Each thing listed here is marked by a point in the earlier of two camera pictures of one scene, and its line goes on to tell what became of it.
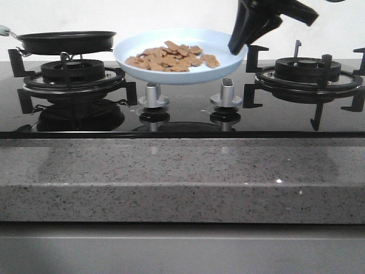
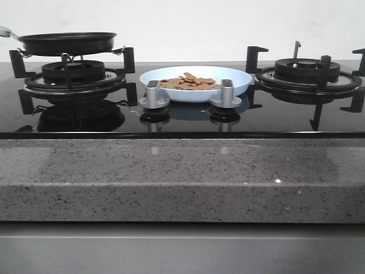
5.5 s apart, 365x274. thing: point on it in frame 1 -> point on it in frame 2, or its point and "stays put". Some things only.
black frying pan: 64,43 stays put
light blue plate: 177,56 -> 194,84
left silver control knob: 153,98 stays put
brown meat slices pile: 173,57 -> 188,81
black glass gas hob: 280,99 stays put
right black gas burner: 304,69 stays put
